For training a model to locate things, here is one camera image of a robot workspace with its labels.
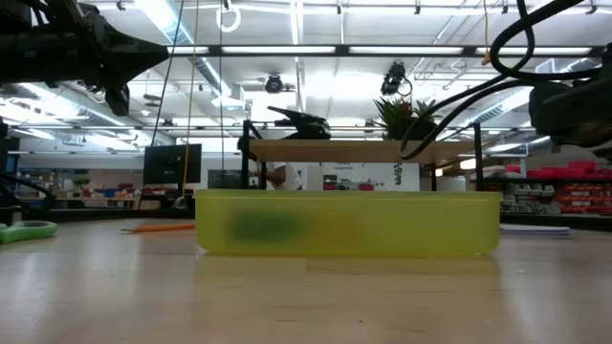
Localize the thin black hanging cable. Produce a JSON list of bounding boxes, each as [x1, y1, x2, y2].
[[218, 0, 226, 171]]

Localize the black equipment stand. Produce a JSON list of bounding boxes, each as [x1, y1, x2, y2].
[[0, 118, 56, 226]]

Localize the small green potted succulent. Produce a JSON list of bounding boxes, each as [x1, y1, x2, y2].
[[413, 98, 445, 141]]

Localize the cluttered workbench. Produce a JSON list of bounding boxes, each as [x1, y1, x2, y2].
[[18, 166, 144, 211]]

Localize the black hanging camera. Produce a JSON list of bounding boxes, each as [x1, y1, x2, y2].
[[381, 60, 413, 97]]

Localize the yellow-green translucent plastic container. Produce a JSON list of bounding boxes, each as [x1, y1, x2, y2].
[[193, 188, 504, 258]]

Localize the shelf rack with red bins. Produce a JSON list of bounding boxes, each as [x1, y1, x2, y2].
[[494, 160, 612, 216]]

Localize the black monitor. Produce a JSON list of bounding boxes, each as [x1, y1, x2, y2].
[[142, 142, 203, 185]]

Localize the yellow cord with tag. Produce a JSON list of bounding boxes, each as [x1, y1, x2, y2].
[[481, 0, 494, 67]]

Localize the thick black looped cable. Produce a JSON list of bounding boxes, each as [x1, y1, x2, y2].
[[488, 0, 604, 82]]

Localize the orange pencil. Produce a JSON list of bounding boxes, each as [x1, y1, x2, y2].
[[121, 222, 196, 234]]

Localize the black overhead frame bar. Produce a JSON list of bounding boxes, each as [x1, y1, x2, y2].
[[166, 44, 606, 58]]

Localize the small dark panel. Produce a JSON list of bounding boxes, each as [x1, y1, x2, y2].
[[208, 169, 243, 190]]

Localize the green-handled scissors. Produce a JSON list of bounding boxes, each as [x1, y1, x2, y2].
[[0, 220, 58, 246]]

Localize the person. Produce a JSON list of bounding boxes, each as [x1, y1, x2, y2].
[[235, 135, 304, 192]]

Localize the black angular object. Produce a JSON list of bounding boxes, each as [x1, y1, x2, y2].
[[266, 105, 333, 141]]

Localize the silver ceiling air duct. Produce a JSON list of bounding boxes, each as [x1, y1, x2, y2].
[[136, 0, 248, 114]]

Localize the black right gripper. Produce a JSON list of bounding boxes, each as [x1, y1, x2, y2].
[[528, 66, 582, 144]]

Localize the yellow hanging cable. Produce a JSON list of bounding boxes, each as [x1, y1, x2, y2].
[[183, 0, 200, 197]]

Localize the round black ceiling camera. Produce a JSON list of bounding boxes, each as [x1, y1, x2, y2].
[[264, 73, 285, 95]]

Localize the long black arm cable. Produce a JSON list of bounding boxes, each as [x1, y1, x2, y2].
[[399, 75, 535, 161]]

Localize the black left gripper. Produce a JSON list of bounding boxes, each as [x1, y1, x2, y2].
[[47, 0, 170, 118]]

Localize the wooden shelf board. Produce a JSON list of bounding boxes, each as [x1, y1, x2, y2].
[[248, 139, 477, 165]]

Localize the wooden shelf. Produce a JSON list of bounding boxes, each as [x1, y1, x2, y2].
[[241, 118, 485, 192]]

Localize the white hanging ring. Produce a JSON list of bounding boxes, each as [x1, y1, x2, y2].
[[215, 3, 242, 33]]

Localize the spiky green potted plant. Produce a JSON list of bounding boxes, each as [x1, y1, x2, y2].
[[372, 96, 418, 141]]

